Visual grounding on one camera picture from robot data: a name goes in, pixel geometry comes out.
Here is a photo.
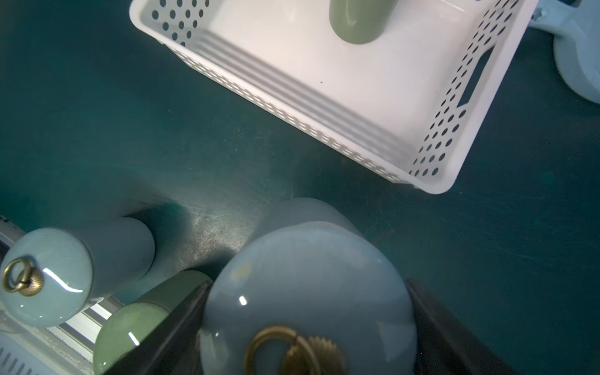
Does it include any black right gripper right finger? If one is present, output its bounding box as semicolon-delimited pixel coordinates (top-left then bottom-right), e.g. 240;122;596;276
406;278;517;375

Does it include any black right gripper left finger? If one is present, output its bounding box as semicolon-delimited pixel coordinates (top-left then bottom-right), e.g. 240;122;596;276
106;281;213;374

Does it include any green tea canister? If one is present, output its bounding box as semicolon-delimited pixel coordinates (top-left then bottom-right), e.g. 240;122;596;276
329;0;398;45
92;270;211;374

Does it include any blue tea canister front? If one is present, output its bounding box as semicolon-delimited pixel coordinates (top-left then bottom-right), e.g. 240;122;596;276
1;217;155;328

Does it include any grey-blue tea canister back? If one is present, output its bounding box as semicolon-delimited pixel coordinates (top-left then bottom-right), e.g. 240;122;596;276
200;198;417;374

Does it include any white perforated plastic basket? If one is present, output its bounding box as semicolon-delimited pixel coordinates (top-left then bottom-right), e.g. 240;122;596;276
129;1;536;195

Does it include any light blue dustpan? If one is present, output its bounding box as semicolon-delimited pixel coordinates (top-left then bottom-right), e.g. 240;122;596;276
529;0;599;104

